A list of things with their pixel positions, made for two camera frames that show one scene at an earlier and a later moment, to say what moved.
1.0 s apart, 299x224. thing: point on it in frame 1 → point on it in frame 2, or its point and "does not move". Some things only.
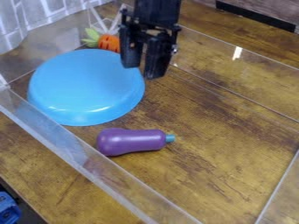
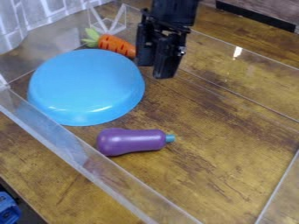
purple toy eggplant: x=116 y=141 does not move
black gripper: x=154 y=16 → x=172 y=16
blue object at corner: x=11 y=214 does not move
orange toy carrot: x=106 y=41 does not move
